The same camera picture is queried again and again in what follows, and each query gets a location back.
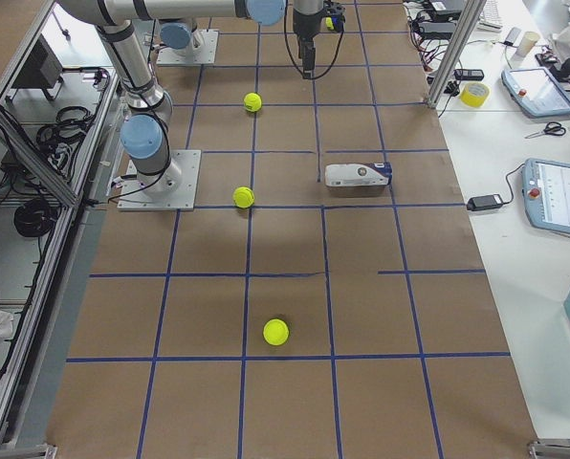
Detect teach pendant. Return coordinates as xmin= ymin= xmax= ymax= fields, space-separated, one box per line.
xmin=501 ymin=67 xmax=570 ymax=118
xmin=521 ymin=159 xmax=570 ymax=234

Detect coiled black cable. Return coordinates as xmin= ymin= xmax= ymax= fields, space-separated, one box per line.
xmin=12 ymin=199 xmax=52 ymax=239

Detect upper teach pendant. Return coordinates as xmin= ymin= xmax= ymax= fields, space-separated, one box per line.
xmin=501 ymin=67 xmax=570 ymax=118

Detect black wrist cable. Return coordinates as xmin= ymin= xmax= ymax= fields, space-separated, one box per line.
xmin=283 ymin=0 xmax=346 ymax=80

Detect scissors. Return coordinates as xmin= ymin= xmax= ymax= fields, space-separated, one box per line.
xmin=525 ymin=121 xmax=566 ymax=139

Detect white blue tennis ball can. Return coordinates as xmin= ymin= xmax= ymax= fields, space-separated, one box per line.
xmin=324 ymin=162 xmax=392 ymax=187

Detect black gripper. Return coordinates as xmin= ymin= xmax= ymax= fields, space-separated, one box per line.
xmin=293 ymin=0 xmax=324 ymax=79

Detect paper cup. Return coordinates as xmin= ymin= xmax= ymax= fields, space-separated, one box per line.
xmin=515 ymin=31 xmax=540 ymax=57

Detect aluminium frame post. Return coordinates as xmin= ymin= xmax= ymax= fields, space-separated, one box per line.
xmin=427 ymin=0 xmax=486 ymax=108

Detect yellow tape roll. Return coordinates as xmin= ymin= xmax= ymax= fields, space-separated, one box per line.
xmin=460 ymin=81 xmax=490 ymax=108

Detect black power adapter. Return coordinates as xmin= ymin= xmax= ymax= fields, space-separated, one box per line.
xmin=466 ymin=194 xmax=504 ymax=211

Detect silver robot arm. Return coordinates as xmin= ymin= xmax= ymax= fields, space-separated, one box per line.
xmin=160 ymin=1 xmax=332 ymax=80
xmin=59 ymin=1 xmax=286 ymax=197

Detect aluminium side frame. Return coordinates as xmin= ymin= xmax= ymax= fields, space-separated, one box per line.
xmin=0 ymin=1 xmax=119 ymax=446

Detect lower teach pendant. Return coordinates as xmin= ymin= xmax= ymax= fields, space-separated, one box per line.
xmin=521 ymin=159 xmax=570 ymax=234

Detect tennis ball Wilson 3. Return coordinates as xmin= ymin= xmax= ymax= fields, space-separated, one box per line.
xmin=262 ymin=317 xmax=290 ymax=346

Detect middle tennis ball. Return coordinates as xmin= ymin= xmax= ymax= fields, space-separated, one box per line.
xmin=232 ymin=186 xmax=255 ymax=208

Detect black phone remote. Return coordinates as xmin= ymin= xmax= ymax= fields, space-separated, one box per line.
xmin=453 ymin=69 xmax=485 ymax=81

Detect tennis ball Roland Garros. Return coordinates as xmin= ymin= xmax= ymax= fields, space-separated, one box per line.
xmin=243 ymin=92 xmax=263 ymax=113

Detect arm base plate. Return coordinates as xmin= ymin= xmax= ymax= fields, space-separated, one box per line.
xmin=157 ymin=24 xmax=219 ymax=67
xmin=117 ymin=149 xmax=202 ymax=211

